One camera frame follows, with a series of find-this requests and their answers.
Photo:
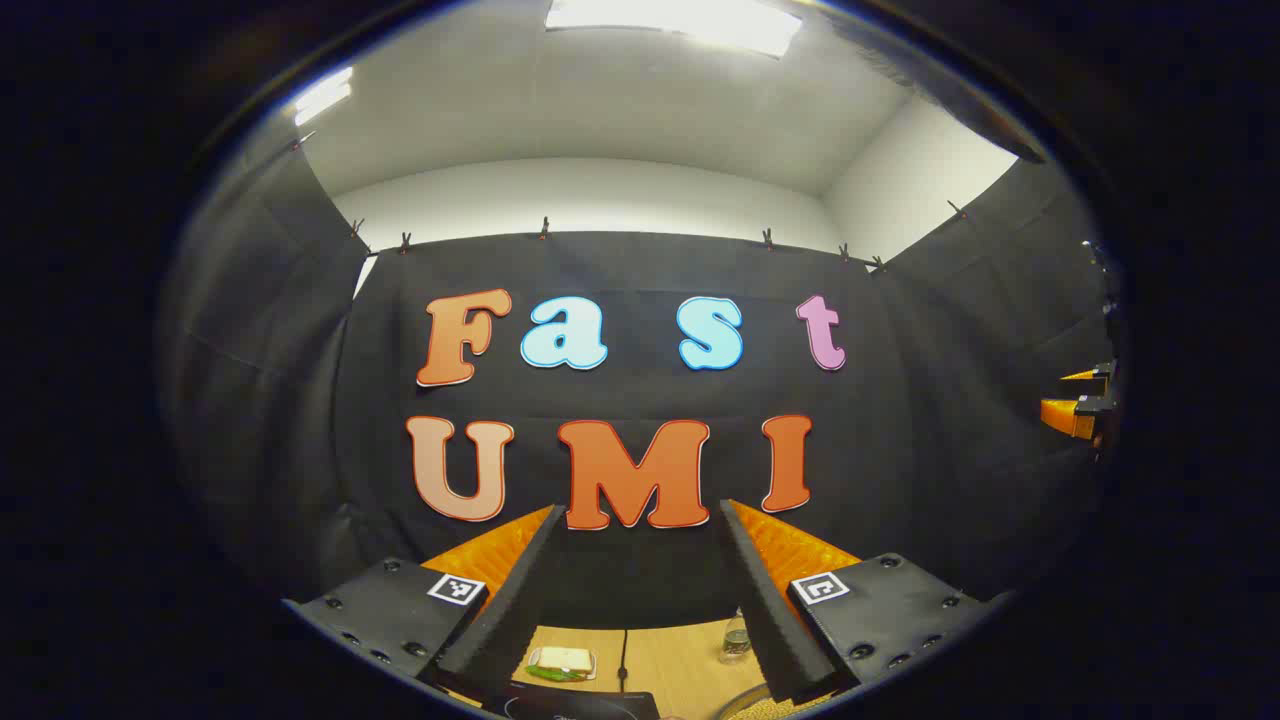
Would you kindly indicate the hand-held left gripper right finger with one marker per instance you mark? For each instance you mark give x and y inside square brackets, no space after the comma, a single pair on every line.
[765,620]

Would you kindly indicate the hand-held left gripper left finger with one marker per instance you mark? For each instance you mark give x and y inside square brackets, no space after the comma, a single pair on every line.
[520,600]

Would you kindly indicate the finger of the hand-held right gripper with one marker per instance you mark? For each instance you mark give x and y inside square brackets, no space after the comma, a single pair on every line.
[1098,376]
[1065,415]

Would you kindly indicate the heap of yellow soybeans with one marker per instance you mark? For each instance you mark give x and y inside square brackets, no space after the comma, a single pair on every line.
[760,711]

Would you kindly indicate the steel pot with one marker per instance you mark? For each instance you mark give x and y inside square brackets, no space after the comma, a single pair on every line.
[728,708]

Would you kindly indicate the clear plastic water bottle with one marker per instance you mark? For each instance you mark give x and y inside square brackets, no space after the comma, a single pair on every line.
[735,642]

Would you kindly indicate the small white plate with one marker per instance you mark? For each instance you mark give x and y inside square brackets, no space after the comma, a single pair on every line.
[594,668]

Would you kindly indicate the row of black cloth clips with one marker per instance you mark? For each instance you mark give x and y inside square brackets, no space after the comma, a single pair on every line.
[545,229]

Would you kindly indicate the small ceiling light panel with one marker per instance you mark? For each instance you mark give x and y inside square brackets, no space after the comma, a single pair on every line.
[322,96]

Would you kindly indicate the large ceiling light panel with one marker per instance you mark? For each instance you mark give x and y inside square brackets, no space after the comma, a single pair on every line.
[680,20]

